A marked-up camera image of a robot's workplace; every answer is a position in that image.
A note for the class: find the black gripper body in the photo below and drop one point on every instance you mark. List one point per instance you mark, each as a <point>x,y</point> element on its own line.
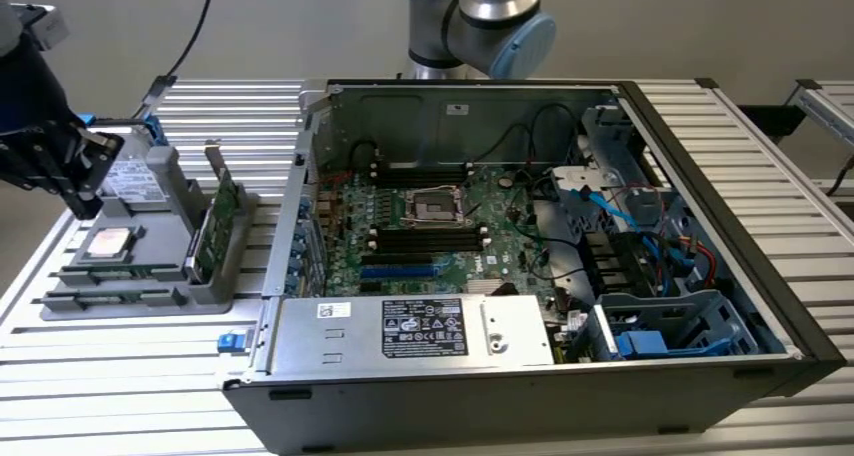
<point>29,96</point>

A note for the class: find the black RAM slot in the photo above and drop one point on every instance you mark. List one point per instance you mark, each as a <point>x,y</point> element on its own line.
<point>430,237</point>
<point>420,172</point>
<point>430,231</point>
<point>430,249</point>
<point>420,182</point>
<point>430,243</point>
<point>420,166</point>
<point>420,177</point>

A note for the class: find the silver hard disk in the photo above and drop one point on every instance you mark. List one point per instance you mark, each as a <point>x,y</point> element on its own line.
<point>140,181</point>

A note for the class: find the CPU chip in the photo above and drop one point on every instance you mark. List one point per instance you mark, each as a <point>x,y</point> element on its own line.
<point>109,243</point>

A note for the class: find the green graphics card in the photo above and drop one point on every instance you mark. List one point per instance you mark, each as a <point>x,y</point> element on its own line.
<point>216,226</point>

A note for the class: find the grey parts rack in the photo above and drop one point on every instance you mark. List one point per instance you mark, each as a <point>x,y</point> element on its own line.
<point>160,296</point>

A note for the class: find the blue case latch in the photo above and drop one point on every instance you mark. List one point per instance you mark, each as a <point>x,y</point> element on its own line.
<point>231,341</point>

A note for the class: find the short black expansion slot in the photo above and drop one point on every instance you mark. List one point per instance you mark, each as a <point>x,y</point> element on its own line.
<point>374,287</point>

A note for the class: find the long black expansion slot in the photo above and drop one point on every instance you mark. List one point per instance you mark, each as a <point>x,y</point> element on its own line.
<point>396,260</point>

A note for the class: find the blue expansion slot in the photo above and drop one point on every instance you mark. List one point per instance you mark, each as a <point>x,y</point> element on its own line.
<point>396,272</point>

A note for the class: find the silver power supply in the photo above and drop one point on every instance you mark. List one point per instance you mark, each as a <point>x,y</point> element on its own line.
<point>360,336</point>

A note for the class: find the metal CPU socket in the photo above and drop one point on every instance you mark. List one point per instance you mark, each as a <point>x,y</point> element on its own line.
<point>435,206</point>

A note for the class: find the round coin battery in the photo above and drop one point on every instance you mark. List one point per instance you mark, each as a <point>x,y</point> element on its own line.
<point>506,180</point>

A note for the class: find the green motherboard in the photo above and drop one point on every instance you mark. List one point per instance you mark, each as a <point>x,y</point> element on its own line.
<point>507,246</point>

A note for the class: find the silver chipset heat sink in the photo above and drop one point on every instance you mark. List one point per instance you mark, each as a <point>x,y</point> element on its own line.
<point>492,288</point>

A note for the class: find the black open PC case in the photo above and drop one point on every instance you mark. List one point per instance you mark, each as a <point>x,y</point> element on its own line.
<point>467,406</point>

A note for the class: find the grey metal drive cage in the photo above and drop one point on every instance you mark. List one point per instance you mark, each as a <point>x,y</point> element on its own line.
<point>607,176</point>

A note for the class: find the grey blue disk bay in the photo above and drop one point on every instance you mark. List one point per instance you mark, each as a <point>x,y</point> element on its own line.
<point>687,321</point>

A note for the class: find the metal slat side table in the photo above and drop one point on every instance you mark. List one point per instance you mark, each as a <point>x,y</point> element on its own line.
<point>830,111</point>

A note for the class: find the blue disk bracket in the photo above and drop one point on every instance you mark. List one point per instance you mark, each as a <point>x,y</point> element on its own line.
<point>155,131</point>

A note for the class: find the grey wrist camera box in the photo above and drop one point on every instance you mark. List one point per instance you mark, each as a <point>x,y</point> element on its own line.
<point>49,26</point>

